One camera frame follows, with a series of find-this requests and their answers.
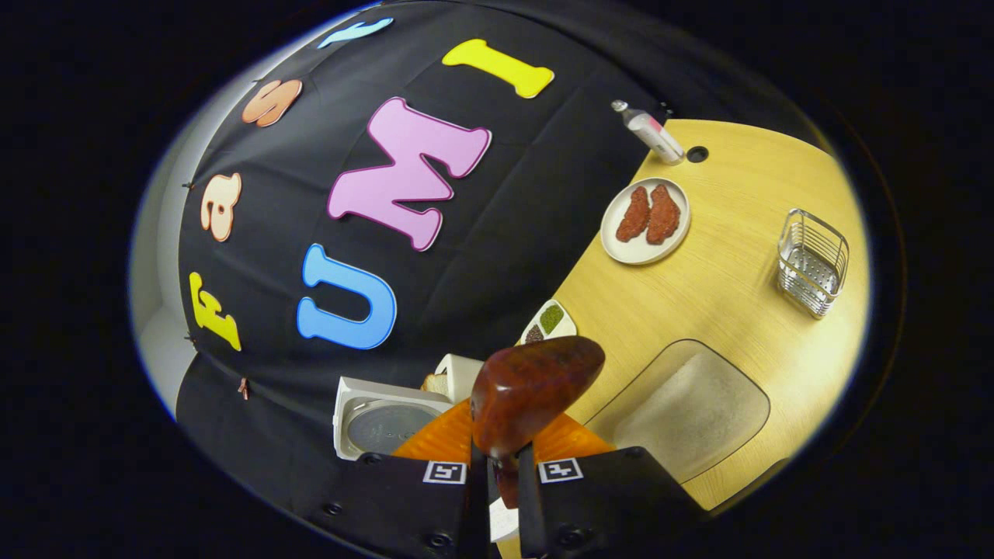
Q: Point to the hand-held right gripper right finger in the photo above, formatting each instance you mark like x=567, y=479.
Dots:
x=598, y=505

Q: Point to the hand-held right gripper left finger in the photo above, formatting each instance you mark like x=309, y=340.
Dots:
x=404, y=505

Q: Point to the white rice cooker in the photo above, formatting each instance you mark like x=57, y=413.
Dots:
x=388, y=427

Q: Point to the brown wooden spoon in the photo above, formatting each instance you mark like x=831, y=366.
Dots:
x=528, y=388

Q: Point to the clear plastic rice container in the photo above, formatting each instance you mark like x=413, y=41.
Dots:
x=621, y=405

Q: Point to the toast bread slice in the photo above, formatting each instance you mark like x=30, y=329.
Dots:
x=436, y=383

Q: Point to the white toaster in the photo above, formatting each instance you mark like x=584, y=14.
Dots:
x=462, y=373

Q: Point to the white divided dish of beans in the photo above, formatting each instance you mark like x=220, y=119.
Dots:
x=551, y=320

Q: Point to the pink cloth clip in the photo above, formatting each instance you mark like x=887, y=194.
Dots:
x=243, y=388

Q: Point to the round white plate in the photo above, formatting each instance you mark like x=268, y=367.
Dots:
x=644, y=252

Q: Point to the black backdrop cloth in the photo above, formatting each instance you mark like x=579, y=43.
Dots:
x=505, y=233

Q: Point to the reddish brown meat piece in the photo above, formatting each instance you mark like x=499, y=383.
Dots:
x=663, y=213
x=634, y=215

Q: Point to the black table grommet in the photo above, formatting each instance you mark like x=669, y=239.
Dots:
x=697, y=154

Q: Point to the clear bottle with pink label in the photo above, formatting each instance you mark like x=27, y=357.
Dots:
x=652, y=133

